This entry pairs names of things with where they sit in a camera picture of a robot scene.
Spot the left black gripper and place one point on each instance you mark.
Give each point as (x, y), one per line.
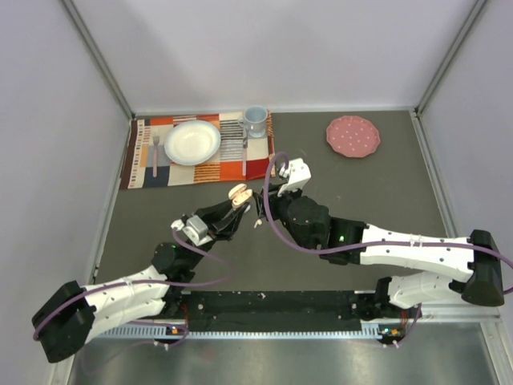
(222, 229)

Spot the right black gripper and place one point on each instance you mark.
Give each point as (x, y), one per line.
(275, 200)

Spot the beige earbud case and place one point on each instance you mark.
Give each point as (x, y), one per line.
(239, 195)

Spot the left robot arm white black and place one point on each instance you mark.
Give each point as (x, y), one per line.
(76, 314)

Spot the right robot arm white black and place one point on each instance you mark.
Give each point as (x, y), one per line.
(444, 267)

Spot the patterned orange placemat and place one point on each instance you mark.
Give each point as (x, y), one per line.
(224, 166)

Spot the white bowl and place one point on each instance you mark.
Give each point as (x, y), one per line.
(191, 143)

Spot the light blue mug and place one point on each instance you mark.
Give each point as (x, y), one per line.
(254, 121)

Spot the pink dotted plate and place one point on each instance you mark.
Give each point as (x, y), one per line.
(352, 136)

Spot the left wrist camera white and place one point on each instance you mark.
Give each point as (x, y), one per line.
(194, 228)

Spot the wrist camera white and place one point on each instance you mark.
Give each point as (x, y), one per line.
(295, 176)
(194, 228)

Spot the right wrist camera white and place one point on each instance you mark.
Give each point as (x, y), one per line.
(295, 176)

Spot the pink handled knife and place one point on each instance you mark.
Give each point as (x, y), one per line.
(244, 154)

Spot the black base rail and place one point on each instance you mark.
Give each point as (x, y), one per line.
(278, 310)

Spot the pink handled fork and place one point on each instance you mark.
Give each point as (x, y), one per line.
(156, 143)

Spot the grey cable duct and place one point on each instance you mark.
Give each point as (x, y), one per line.
(365, 330)

